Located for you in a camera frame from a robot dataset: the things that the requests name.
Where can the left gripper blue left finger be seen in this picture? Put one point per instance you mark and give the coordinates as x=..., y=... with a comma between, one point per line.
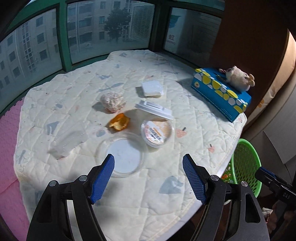
x=51, y=219

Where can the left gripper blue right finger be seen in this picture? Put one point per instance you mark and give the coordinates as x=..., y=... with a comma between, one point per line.
x=245, y=220

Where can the clear rectangular plastic tray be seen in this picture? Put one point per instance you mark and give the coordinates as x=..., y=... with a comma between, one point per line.
x=63, y=144

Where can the clear round plastic lid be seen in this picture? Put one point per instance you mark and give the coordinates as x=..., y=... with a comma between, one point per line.
x=129, y=151

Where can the orange candy wrapper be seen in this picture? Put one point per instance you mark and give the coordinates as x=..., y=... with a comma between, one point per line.
x=119, y=122

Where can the round labelled pudding cup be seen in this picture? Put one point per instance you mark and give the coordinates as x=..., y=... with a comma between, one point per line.
x=156, y=132

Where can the white plastic cup lid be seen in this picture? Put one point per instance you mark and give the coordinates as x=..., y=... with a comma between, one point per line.
x=156, y=109

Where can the white paper ball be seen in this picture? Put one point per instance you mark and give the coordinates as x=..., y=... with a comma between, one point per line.
x=112, y=101

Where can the white tissue piece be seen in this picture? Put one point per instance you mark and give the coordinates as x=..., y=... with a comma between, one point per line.
x=152, y=88

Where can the person's right hand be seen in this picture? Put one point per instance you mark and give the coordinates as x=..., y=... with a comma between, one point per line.
x=273, y=223

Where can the pink foam floor mat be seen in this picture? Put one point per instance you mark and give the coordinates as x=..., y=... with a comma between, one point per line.
x=12, y=209

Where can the green plastic mesh wastebasket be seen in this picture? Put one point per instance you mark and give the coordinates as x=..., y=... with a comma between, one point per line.
x=242, y=166

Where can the grey wooden cabinet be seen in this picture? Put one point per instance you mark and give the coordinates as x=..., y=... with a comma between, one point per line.
x=273, y=133

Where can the floral cream curtain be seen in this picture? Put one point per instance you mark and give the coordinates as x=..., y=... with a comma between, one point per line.
x=286, y=68

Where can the beige plush toy animal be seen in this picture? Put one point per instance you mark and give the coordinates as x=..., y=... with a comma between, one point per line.
x=238, y=79

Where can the blue yellow dotted tissue box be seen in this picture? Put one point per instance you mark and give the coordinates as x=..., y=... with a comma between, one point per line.
x=211, y=84

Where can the cream quilted patterned mat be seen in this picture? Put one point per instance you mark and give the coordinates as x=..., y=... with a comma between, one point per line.
x=71, y=123

